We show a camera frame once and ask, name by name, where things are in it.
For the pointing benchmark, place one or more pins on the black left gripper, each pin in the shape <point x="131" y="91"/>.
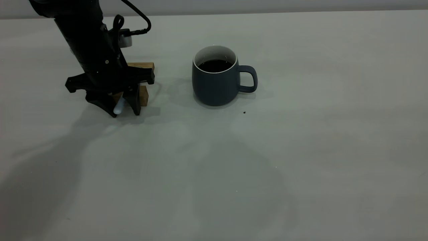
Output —
<point x="103" y="78"/>

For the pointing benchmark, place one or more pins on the flat rectangular wooden block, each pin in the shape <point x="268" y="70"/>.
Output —
<point x="145" y="65"/>

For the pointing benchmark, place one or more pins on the dark grey ceramic mug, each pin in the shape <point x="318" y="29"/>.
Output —
<point x="214" y="88"/>

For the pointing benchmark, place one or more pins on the dark coffee liquid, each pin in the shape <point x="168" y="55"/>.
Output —
<point x="215" y="66"/>

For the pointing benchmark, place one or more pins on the arched wooden block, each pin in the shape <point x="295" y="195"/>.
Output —
<point x="144" y="95"/>

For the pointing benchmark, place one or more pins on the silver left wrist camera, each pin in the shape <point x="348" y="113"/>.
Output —
<point x="126" y="41"/>

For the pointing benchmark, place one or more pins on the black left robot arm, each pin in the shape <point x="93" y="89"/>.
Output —
<point x="80" y="30"/>

